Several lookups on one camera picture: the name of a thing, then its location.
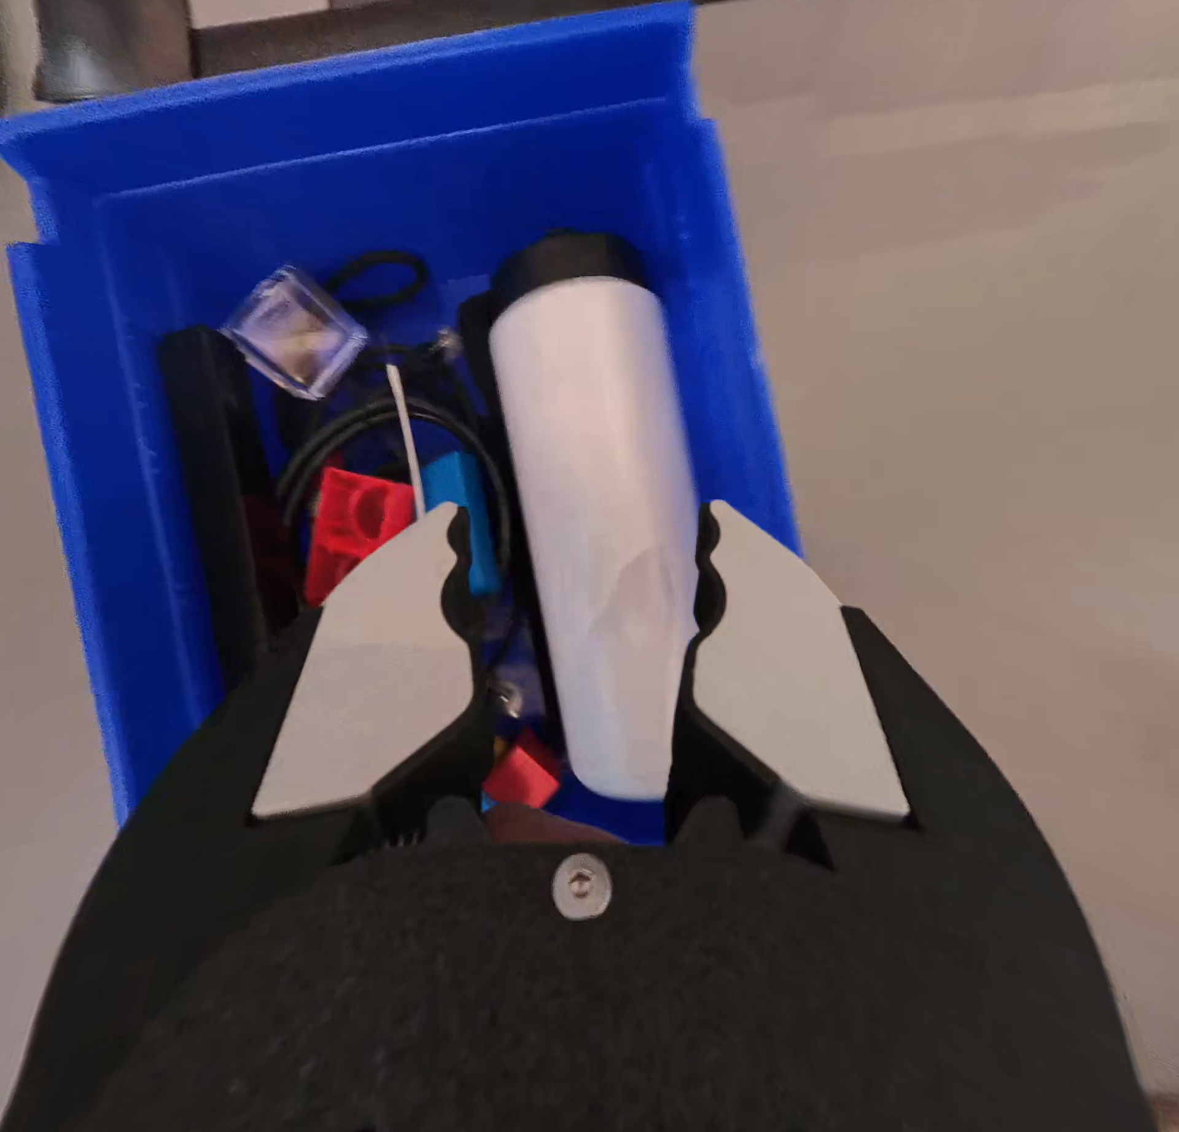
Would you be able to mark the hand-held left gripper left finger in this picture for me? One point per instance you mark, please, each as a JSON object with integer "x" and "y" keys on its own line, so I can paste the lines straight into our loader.
{"x": 377, "y": 680}

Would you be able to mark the red toy brick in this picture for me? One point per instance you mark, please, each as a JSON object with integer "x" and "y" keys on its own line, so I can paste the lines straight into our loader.
{"x": 355, "y": 515}

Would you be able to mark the blue rectangular block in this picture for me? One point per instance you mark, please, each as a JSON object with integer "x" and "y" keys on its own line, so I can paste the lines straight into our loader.
{"x": 455, "y": 495}

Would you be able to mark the blue storage bin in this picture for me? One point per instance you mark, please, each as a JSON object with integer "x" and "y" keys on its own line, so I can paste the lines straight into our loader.
{"x": 368, "y": 155}

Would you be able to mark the clear acrylic cube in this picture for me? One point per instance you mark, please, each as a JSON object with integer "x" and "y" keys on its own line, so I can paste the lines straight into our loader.
{"x": 295, "y": 330}

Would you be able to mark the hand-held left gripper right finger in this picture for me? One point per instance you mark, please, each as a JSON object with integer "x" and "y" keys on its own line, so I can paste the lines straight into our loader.
{"x": 792, "y": 690}

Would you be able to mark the white bottle black cap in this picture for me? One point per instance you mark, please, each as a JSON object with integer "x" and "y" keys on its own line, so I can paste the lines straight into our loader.
{"x": 590, "y": 460}

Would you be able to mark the grey desk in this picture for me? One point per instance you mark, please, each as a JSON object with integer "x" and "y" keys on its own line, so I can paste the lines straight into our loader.
{"x": 922, "y": 413}

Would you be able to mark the red cube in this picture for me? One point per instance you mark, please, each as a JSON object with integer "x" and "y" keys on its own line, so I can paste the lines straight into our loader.
{"x": 525, "y": 772}

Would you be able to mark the black elastic loop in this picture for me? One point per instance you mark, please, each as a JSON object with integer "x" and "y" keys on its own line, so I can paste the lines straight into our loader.
{"x": 334, "y": 280}

